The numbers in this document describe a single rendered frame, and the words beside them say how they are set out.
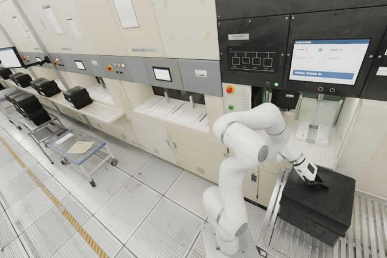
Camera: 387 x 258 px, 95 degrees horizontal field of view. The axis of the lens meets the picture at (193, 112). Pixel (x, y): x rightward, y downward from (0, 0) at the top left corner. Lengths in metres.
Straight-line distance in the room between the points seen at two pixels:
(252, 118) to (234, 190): 0.29
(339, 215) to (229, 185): 0.58
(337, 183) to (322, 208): 0.18
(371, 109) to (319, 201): 0.50
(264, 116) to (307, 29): 0.54
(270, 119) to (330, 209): 0.60
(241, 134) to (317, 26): 0.66
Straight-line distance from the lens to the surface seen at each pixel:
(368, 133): 1.26
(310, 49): 1.10
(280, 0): 1.08
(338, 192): 1.23
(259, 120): 0.69
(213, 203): 0.90
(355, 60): 1.12
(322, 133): 1.72
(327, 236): 1.30
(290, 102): 1.84
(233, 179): 0.73
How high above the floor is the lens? 1.96
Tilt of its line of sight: 33 degrees down
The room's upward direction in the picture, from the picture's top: 11 degrees counter-clockwise
